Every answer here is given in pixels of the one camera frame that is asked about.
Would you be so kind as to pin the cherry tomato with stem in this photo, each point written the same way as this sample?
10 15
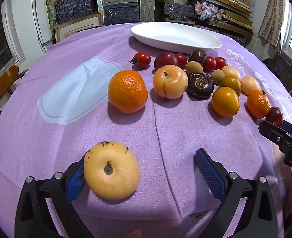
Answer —
143 60

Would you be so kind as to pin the pale yellow pepino melon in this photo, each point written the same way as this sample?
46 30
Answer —
111 178
170 84

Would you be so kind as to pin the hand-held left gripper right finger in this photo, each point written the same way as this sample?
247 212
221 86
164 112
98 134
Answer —
210 173

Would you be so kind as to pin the large orange-yellow kumquat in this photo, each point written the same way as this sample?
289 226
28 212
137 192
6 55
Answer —
225 101

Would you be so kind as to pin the framed picture in cardboard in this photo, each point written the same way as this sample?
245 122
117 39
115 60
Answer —
76 27

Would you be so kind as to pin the pink cloth bundle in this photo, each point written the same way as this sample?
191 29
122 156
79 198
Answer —
206 11

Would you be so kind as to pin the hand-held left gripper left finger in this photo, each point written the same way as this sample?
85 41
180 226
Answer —
75 184

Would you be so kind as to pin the white leaning panel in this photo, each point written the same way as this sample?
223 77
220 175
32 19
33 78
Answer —
40 17

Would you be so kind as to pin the tan longan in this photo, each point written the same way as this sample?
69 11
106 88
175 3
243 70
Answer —
194 69
217 77

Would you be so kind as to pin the stack of dark ribboned boxes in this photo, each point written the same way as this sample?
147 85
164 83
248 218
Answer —
179 12

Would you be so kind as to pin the pale yellow loquat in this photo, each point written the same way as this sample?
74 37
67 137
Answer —
250 85
231 71

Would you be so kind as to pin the stack of dark grey boxes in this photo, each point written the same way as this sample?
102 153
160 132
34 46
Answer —
121 12

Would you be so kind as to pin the dark wooden chair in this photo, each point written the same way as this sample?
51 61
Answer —
288 76

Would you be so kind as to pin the checkered curtain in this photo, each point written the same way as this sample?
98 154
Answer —
272 14

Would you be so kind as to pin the dark red cherry tomato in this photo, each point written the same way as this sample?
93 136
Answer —
274 116

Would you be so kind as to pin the large orange tangerine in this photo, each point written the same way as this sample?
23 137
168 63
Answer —
127 91

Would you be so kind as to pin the dark brown water chestnut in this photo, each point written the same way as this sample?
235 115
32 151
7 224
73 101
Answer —
197 56
200 85

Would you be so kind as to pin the purple tablecloth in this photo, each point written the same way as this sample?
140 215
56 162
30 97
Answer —
173 133

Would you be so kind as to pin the green marbled panel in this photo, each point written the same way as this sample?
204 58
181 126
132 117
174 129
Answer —
50 7

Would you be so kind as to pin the stack of blue patterned boxes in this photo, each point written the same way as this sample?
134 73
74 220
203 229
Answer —
74 8

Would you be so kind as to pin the dark cloth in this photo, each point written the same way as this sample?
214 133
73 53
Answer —
267 62

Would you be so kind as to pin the person's right hand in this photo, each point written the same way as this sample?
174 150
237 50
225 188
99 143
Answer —
286 188

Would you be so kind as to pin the white oval plate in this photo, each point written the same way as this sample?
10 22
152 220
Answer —
175 38

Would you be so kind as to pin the light wooden chair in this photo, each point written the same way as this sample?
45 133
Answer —
4 84

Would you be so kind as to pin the person's left hand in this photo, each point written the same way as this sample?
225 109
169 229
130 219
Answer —
134 234

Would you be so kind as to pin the small orange tangerine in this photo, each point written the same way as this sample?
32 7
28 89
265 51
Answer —
258 104

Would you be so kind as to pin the metal shelving unit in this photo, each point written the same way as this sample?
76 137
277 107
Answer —
98 7

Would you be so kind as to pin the small orange kumquat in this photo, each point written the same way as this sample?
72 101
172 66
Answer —
231 84

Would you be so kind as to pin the upright woven box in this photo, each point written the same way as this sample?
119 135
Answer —
147 10

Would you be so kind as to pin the dark red passion fruit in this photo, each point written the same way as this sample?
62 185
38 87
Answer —
165 60

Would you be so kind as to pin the stack of wooden frames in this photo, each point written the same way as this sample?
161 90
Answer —
232 7

